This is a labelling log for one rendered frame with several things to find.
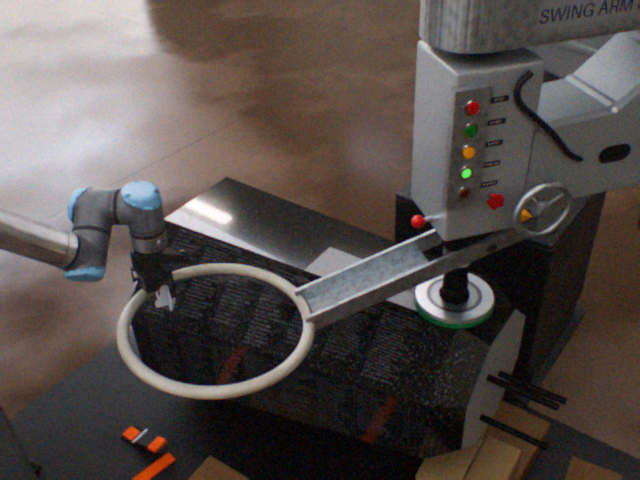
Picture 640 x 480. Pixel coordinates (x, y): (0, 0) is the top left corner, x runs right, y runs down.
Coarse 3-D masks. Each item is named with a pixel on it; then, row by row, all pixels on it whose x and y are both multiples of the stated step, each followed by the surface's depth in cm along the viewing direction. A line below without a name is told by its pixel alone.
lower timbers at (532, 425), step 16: (496, 416) 236; (512, 416) 236; (528, 416) 236; (496, 432) 231; (528, 432) 230; (544, 432) 230; (528, 448) 225; (528, 464) 222; (576, 464) 221; (592, 464) 221
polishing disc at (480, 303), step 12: (468, 276) 189; (420, 288) 186; (432, 288) 185; (468, 288) 185; (480, 288) 184; (420, 300) 182; (432, 300) 181; (468, 300) 181; (480, 300) 180; (492, 300) 180; (432, 312) 178; (444, 312) 177; (456, 312) 177; (468, 312) 177; (480, 312) 177
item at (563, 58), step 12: (600, 36) 180; (612, 36) 176; (528, 48) 201; (540, 48) 200; (552, 48) 196; (564, 48) 190; (576, 48) 187; (588, 48) 183; (600, 48) 181; (552, 60) 197; (564, 60) 193; (576, 60) 189; (552, 72) 199; (564, 72) 194
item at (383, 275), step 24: (408, 240) 175; (432, 240) 176; (480, 240) 167; (504, 240) 168; (360, 264) 174; (384, 264) 177; (408, 264) 175; (432, 264) 166; (456, 264) 168; (312, 288) 175; (336, 288) 176; (360, 288) 174; (384, 288) 166; (408, 288) 169; (336, 312) 167
